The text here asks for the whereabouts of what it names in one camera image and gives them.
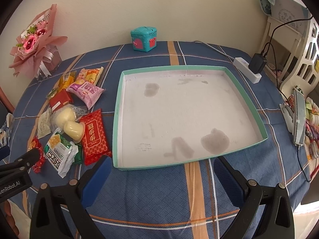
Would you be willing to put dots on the cluttered items at right edge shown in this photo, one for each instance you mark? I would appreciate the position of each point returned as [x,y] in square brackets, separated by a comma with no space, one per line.
[301,117]

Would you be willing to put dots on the white wooden shelf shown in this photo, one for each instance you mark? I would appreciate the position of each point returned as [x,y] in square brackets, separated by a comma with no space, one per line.
[287,42]

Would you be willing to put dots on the red crinkly snack bag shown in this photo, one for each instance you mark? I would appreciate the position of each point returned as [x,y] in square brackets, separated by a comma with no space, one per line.
[35,144]

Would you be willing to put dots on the small dark red packet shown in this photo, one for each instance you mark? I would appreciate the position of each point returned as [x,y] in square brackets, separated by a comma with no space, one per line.
[61,99]

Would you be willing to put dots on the pink purple snack packet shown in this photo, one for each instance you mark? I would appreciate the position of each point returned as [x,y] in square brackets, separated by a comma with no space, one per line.
[86,91]

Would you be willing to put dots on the yellow clear bread packet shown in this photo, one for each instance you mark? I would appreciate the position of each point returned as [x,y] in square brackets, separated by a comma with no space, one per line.
[64,82]

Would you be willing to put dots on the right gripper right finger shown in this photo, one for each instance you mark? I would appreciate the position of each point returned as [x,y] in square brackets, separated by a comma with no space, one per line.
[277,218]

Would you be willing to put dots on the green white small biscuit packet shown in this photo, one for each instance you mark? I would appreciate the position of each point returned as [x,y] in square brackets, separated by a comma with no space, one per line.
[60,153]

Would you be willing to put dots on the black power adapter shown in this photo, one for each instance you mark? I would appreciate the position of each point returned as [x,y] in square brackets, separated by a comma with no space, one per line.
[257,63]

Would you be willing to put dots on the white power strip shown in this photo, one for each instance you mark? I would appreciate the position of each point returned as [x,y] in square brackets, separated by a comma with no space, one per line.
[242,65]

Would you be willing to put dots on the teal shallow cardboard tray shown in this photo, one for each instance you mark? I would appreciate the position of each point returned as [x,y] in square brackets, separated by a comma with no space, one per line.
[171,115]

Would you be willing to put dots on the green mung bean biscuit packet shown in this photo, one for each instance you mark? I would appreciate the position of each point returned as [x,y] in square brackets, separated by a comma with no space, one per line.
[78,159]

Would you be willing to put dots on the white carved chair back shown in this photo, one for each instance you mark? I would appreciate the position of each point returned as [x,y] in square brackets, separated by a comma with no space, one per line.
[304,75]

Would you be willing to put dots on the clear cream bun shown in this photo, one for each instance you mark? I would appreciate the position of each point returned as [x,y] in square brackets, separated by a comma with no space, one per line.
[66,113]

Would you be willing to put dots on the cream jelly cup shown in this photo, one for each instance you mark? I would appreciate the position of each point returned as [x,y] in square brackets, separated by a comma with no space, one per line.
[74,130]

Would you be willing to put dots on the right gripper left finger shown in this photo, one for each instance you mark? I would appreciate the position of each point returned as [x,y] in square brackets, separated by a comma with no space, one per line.
[48,220]

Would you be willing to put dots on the teal toy house box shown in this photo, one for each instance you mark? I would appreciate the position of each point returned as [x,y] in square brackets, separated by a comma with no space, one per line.
[144,38]

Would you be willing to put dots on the orange white cake snack packet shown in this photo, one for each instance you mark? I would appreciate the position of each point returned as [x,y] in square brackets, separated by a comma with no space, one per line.
[90,75]

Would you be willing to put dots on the blue white crumpled wrapper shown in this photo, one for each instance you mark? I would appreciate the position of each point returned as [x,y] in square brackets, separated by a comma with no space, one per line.
[6,130]

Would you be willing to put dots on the large red gold packet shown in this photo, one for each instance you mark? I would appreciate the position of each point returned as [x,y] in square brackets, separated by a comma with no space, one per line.
[94,141]

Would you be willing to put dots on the pink paper flower bouquet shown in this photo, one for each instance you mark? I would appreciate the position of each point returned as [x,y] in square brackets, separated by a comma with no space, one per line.
[36,52]

